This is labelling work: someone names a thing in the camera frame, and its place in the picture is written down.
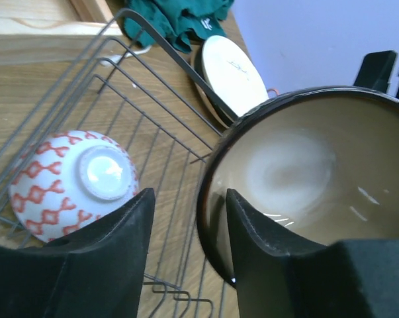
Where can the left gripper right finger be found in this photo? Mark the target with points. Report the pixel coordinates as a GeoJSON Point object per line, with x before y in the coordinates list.
{"type": "Point", "coordinates": [281, 274]}

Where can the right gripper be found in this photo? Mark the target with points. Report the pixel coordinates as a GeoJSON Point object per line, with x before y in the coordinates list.
{"type": "Point", "coordinates": [375, 71]}

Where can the cream round plate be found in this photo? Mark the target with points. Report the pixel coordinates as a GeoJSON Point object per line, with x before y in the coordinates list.
{"type": "Point", "coordinates": [230, 73]}

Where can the dark brown bowl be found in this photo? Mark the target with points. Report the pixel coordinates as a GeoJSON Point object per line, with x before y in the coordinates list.
{"type": "Point", "coordinates": [322, 162]}

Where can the pink ceramic mug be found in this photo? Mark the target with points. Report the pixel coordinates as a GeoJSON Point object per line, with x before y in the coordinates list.
{"type": "Point", "coordinates": [272, 92]}

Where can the red white patterned bowl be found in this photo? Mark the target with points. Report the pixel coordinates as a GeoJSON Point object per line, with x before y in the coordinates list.
{"type": "Point", "coordinates": [71, 180]}

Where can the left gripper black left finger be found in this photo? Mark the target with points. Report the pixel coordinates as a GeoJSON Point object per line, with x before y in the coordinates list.
{"type": "Point", "coordinates": [96, 271]}

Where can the black wire dish rack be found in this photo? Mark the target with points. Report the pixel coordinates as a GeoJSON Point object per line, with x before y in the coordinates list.
{"type": "Point", "coordinates": [139, 91]}

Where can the dark red rimmed plate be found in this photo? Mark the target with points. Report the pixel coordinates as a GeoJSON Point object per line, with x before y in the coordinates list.
{"type": "Point", "coordinates": [218, 114]}

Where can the wooden clothes rack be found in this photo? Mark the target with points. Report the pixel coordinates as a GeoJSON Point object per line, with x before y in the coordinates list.
{"type": "Point", "coordinates": [51, 31]}

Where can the green crumpled garment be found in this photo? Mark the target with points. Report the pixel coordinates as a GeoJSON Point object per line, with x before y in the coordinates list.
{"type": "Point", "coordinates": [182, 21]}

